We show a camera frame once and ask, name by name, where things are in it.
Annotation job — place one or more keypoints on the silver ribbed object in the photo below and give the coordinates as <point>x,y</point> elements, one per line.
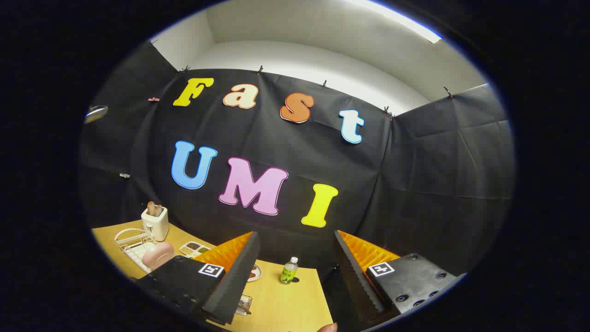
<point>96,114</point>

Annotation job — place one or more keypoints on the black backdrop cloth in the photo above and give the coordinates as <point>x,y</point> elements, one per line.
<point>415,184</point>

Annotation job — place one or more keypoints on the white plate with meat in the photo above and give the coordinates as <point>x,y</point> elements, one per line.
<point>257,272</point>

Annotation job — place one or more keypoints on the green label drink bottle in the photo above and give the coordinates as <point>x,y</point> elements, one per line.
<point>288,273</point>

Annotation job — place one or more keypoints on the red meat piece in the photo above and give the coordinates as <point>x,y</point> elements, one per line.
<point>252,276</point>

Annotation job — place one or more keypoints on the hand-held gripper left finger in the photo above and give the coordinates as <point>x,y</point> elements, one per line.
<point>235,286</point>

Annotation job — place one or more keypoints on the white divided bean tray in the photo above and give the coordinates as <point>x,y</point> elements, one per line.
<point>193,249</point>

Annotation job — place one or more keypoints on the white toaster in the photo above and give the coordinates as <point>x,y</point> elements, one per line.
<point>154,226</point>

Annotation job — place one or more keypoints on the pink plate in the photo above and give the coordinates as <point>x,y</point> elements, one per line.
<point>156,256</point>

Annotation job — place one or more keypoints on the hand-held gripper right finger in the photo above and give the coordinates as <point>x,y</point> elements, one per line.
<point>357,286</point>

